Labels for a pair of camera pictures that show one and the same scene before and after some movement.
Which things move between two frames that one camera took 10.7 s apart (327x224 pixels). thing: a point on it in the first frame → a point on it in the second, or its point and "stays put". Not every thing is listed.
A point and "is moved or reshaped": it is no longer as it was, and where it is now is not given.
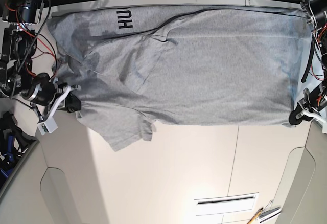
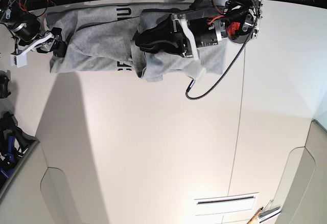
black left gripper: x=40 y=89 → x=29 y=27
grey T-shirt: x=127 y=68 is moved or reshaped
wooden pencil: x=255 y=216 stays put
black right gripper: x=304 y=111 → x=184 y=31
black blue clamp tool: x=14 y=144 stays put
